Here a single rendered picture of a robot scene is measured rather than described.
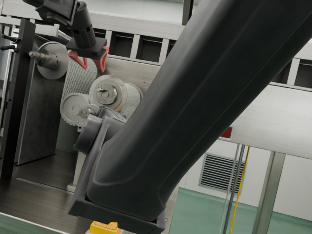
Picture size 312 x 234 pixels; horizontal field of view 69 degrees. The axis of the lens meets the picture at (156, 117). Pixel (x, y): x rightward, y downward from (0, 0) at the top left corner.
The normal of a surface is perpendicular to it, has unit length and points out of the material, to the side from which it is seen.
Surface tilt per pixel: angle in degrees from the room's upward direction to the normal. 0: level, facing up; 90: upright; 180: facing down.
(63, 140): 90
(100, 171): 66
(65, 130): 90
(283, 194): 90
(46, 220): 0
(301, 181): 90
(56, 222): 0
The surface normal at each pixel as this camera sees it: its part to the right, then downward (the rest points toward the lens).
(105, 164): -0.74, -0.53
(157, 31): -0.17, 0.03
